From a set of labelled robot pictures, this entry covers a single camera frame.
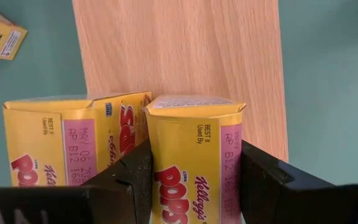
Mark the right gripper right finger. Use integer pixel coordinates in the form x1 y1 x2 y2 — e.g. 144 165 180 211
241 139 358 224

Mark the wooden shelf with black frame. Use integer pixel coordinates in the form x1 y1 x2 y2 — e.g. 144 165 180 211
71 0 290 163

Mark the green table mat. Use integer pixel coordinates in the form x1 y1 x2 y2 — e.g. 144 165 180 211
0 0 358 187

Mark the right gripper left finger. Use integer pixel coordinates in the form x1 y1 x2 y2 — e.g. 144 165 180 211
0 139 154 224

